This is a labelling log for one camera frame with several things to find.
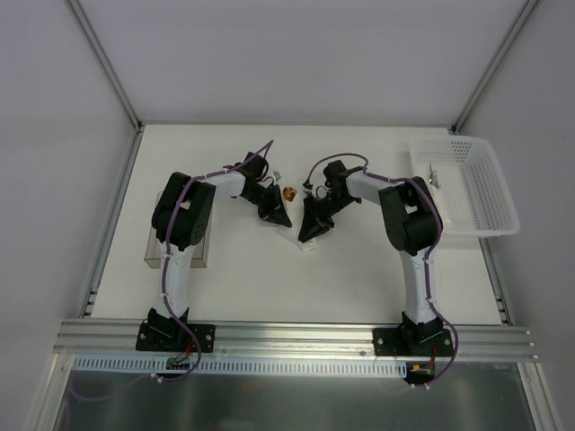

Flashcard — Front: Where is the white paper napkin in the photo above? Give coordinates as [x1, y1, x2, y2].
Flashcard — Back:
[277, 226, 317, 253]

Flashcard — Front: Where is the gold spoon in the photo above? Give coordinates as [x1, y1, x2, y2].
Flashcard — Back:
[281, 186, 297, 203]

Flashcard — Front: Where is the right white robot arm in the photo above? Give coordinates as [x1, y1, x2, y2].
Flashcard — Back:
[297, 160, 444, 356]

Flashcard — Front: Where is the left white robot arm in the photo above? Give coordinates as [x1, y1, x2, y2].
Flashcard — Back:
[136, 153, 292, 352]

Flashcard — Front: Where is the clear plastic utensil tray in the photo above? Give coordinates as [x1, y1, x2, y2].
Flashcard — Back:
[150, 188, 214, 268]

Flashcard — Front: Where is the white perforated plastic basket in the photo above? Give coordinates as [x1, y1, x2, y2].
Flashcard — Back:
[409, 136, 520, 238]

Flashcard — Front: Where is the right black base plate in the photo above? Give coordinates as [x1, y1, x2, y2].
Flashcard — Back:
[372, 327, 455, 357]

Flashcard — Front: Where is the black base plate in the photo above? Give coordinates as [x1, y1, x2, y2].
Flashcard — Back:
[372, 327, 455, 357]
[135, 321, 216, 353]

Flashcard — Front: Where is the white slotted cable duct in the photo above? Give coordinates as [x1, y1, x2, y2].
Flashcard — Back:
[72, 355, 407, 379]

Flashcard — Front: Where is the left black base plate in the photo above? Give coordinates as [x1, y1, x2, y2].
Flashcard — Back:
[135, 321, 216, 353]

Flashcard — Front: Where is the aluminium mounting rail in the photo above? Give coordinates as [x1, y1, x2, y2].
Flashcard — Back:
[53, 318, 540, 363]

